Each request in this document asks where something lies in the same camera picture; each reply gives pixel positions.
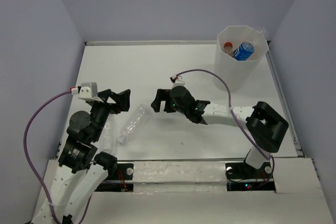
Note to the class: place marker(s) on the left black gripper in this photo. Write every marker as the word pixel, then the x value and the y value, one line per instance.
pixel 123 99

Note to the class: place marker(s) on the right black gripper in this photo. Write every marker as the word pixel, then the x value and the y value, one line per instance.
pixel 163 94

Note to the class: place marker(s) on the red cap small bottle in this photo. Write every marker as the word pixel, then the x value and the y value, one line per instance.
pixel 228 48

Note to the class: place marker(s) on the blue label water bottle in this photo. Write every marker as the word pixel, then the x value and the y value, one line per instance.
pixel 244 51

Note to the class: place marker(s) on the clear bottle blue-white cap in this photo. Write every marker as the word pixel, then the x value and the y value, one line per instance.
pixel 262 31

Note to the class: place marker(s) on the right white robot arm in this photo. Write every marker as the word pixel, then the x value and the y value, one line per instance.
pixel 264 127

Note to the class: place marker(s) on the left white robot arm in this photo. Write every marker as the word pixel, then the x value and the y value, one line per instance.
pixel 80 168

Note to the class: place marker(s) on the white octagonal plastic bin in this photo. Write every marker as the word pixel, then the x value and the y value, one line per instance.
pixel 235 73

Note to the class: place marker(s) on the crumpled clear plastic bag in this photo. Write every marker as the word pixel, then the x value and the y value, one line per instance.
pixel 108 140

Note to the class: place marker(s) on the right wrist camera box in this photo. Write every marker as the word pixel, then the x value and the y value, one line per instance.
pixel 177 81

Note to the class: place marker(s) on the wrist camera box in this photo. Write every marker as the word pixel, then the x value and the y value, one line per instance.
pixel 177 81
pixel 88 91

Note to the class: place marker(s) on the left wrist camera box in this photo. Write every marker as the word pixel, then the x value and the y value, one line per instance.
pixel 88 91

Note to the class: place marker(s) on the metal rail front edge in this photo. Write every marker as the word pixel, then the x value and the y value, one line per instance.
pixel 182 160

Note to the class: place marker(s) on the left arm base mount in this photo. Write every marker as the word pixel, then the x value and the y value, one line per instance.
pixel 121 181

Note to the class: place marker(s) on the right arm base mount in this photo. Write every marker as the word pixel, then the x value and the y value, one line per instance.
pixel 244 179

